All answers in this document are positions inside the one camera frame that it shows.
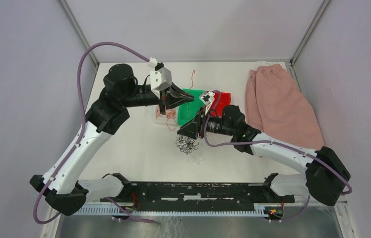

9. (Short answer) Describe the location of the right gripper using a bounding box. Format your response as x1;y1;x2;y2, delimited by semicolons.
177;107;235;140

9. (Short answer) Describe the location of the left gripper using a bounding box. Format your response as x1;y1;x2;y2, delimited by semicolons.
122;81;195;115

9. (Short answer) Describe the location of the cable bundle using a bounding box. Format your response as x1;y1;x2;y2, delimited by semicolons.
176;134;201;156

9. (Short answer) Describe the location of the orange cable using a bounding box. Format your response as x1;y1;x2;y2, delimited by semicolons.
155;105;178;131

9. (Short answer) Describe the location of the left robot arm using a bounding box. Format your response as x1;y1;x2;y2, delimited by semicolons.
30;63;194;216

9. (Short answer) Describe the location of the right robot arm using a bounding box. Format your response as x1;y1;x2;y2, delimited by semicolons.
177;105;353;206

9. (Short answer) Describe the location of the green plastic bin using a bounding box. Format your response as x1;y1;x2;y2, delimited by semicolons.
177;89;205;126

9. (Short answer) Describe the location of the clear plastic bin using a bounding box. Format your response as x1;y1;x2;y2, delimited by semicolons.
154;105;180;125

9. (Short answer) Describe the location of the red plastic bin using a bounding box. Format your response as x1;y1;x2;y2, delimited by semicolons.
211;92;231;117

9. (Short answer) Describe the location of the pink cloth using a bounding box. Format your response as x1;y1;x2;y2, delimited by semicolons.
245;64;324;150

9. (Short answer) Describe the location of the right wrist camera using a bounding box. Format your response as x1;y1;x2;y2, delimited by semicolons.
199;90;221;115

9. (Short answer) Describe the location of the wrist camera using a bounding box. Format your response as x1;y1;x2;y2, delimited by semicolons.
199;90;221;115
147;58;173;99

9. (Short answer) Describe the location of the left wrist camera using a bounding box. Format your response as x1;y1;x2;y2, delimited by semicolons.
147;58;173;99

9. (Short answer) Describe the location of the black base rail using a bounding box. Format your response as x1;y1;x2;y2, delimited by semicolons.
113;181;295;212

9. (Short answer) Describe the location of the white toothed cable duct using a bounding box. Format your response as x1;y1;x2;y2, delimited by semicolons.
75;204;268;218

